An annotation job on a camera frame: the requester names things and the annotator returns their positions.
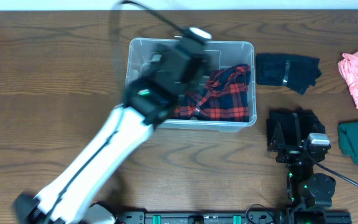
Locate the black banded cloth far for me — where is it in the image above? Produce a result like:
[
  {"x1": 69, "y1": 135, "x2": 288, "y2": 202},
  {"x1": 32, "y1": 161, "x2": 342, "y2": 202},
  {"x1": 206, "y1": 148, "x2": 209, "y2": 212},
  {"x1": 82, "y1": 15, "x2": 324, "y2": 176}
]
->
[{"x1": 255, "y1": 53, "x2": 322, "y2": 95}]

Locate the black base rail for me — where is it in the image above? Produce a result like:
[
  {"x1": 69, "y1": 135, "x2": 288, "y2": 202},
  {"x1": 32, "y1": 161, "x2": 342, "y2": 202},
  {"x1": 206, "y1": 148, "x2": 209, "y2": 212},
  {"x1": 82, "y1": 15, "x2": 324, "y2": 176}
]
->
[{"x1": 116, "y1": 210, "x2": 352, "y2": 224}]

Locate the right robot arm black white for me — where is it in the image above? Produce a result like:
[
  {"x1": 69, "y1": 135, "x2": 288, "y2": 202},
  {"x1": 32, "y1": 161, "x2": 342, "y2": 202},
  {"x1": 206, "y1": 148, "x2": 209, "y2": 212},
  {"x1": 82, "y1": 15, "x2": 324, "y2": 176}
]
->
[{"x1": 267, "y1": 123, "x2": 336, "y2": 223}]

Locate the clear plastic storage bin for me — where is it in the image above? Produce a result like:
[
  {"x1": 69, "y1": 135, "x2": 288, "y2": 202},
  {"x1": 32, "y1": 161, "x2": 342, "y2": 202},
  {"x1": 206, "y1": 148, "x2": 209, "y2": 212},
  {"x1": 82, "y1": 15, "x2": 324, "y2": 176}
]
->
[{"x1": 125, "y1": 37, "x2": 257, "y2": 133}]

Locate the red navy plaid shirt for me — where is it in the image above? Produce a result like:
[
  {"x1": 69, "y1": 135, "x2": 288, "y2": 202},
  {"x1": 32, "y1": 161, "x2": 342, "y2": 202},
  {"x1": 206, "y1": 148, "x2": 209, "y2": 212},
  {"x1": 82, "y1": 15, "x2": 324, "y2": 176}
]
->
[{"x1": 173, "y1": 63, "x2": 251, "y2": 122}]

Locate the black banded cloth near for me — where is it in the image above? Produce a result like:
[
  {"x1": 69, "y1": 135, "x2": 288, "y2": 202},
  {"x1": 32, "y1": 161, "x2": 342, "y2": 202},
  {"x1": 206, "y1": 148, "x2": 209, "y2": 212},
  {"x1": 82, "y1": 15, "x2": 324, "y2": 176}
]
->
[{"x1": 266, "y1": 108, "x2": 326, "y2": 146}]

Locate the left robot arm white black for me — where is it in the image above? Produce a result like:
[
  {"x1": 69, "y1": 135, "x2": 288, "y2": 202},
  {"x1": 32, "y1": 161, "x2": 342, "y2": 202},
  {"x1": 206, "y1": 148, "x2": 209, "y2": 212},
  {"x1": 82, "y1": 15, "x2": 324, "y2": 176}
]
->
[{"x1": 13, "y1": 37, "x2": 208, "y2": 223}]

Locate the black banded cloth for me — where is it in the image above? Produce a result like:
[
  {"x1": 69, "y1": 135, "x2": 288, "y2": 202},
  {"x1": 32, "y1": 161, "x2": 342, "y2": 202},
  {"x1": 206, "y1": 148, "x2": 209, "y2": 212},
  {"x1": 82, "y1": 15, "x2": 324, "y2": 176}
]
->
[
  {"x1": 255, "y1": 53, "x2": 322, "y2": 95},
  {"x1": 266, "y1": 108, "x2": 326, "y2": 146}
]

